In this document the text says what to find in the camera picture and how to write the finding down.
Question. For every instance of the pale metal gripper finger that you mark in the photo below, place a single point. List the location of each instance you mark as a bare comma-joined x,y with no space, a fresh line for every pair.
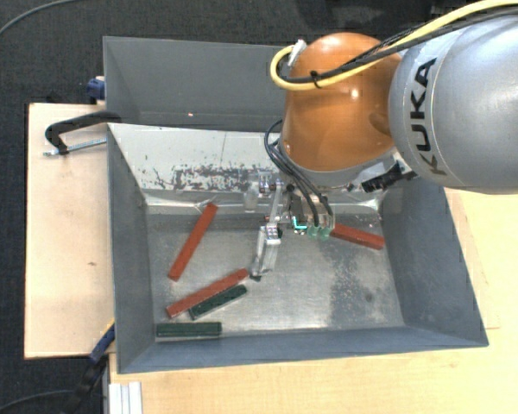
259,252
273,250

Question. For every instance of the grey metal bin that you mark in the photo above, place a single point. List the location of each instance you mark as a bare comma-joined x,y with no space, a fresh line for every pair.
293,291

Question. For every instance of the dark green flat block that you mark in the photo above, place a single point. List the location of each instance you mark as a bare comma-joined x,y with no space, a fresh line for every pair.
189,330
218,302

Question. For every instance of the red-brown flat block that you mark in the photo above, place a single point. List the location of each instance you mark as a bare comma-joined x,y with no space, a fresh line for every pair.
358,236
193,242
207,293

